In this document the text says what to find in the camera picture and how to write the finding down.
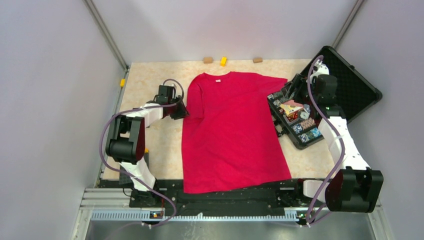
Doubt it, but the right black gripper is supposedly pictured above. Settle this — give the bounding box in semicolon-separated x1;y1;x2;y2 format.
280;73;318;107

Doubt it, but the red t-shirt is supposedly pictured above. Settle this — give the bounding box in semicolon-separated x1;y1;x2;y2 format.
181;71;292;194

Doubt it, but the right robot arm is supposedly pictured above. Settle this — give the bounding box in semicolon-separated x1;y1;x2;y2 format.
282;74;384;213

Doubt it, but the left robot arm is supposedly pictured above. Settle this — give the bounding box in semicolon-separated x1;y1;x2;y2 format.
105;84;189;207

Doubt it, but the black case with chips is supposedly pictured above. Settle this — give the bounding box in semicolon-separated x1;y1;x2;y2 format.
267;46;383;150

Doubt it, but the right tan wooden block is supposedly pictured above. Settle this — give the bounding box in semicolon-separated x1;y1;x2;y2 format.
252;57;263;64

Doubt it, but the tan wooden block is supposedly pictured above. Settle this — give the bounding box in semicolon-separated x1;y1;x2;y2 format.
202;56;214;64
252;57;263;64

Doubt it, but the left tan wooden block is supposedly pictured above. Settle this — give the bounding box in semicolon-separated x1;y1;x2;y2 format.
202;56;214;64

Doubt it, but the yellow small block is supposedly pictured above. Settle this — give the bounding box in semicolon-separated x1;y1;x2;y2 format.
219;56;228;67

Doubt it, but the dark grey studded baseplate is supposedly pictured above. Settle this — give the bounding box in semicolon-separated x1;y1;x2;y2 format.
118;152;150;185

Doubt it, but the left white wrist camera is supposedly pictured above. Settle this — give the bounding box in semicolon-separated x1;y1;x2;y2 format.
165;83;177;99

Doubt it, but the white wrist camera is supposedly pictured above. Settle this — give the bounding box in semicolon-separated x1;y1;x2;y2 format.
310;60;330;78
165;83;177;99

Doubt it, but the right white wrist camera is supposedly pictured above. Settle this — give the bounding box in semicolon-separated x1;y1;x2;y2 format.
310;60;330;78

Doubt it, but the yellow clip on frame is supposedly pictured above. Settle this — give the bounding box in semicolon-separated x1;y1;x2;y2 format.
119;78;126;88

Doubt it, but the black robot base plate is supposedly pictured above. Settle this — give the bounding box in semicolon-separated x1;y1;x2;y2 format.
129;178;312;217

